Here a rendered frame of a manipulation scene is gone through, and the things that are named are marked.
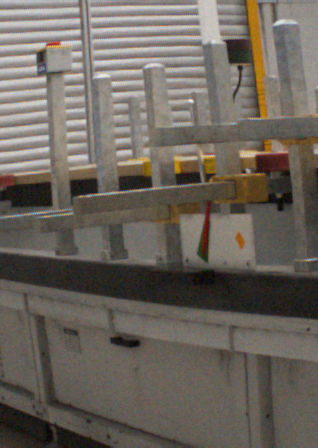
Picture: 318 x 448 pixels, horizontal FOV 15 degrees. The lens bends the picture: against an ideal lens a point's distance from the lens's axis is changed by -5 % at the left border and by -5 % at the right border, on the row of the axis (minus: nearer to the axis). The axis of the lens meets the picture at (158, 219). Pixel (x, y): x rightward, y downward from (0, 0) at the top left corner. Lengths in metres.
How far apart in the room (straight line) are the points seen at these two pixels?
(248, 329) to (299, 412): 0.37
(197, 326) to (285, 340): 0.32
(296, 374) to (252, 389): 0.14
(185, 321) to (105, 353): 0.92
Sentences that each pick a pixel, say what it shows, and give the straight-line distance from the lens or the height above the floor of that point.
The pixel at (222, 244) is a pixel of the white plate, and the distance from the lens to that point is 2.32.
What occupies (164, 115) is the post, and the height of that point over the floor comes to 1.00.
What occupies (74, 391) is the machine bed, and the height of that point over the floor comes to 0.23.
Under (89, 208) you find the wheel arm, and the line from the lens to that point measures 2.12.
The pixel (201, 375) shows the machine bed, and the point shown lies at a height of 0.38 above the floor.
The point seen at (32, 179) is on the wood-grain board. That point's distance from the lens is 3.55.
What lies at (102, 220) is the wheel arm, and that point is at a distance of 2.41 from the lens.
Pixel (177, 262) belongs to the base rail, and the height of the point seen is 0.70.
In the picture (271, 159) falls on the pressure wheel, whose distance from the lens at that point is 2.29.
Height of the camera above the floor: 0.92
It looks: 3 degrees down
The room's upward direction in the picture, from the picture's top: 5 degrees counter-clockwise
